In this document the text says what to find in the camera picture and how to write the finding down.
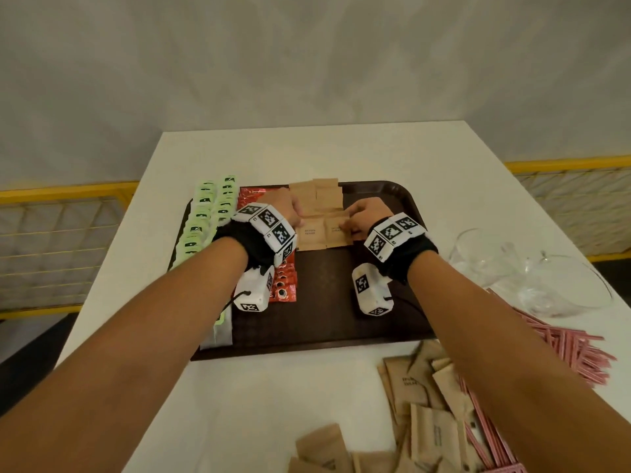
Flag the person's right hand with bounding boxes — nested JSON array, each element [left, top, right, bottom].
[[340, 197, 394, 242]]

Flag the person's left hand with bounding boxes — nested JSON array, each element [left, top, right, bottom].
[[258, 187, 304, 230]]

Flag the neat rows of sugar packets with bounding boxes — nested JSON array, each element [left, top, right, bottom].
[[288, 177, 344, 217]]

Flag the square brown sugar packet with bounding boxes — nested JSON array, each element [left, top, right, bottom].
[[325, 216, 355, 250], [297, 216, 329, 252]]

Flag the neat rows of tea bags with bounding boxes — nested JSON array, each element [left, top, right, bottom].
[[170, 174, 240, 350]]

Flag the row of red Nescafe sachets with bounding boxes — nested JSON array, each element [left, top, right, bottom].
[[236, 187, 299, 304]]

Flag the brown plastic tray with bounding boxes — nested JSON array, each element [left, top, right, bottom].
[[167, 180, 444, 362]]

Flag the clear glass cups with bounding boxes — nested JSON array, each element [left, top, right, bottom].
[[449, 227, 613, 319]]

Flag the pile of brown sugar packets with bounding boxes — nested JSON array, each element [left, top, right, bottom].
[[287, 339, 494, 473]]

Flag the pile of pink stirrer sticks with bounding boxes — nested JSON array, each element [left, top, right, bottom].
[[458, 290, 617, 473]]

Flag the person's right forearm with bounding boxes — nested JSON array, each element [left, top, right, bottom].
[[408, 250, 631, 473]]

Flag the person's left forearm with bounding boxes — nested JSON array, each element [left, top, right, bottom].
[[0, 236, 249, 473]]

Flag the left wristband with marker tiles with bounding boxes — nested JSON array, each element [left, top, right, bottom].
[[214, 203, 298, 269]]

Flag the wristband with marker tiles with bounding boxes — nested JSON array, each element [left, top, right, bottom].
[[214, 203, 298, 269], [363, 212, 440, 284]]

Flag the right wristband with marker tiles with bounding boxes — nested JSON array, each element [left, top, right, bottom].
[[363, 212, 440, 284]]

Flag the marker cube on right wrist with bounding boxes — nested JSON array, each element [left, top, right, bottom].
[[351, 263, 394, 319]]

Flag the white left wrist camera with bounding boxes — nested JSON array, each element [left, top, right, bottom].
[[232, 264, 275, 313]]

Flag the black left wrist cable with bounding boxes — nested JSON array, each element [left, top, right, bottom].
[[222, 290, 252, 311]]

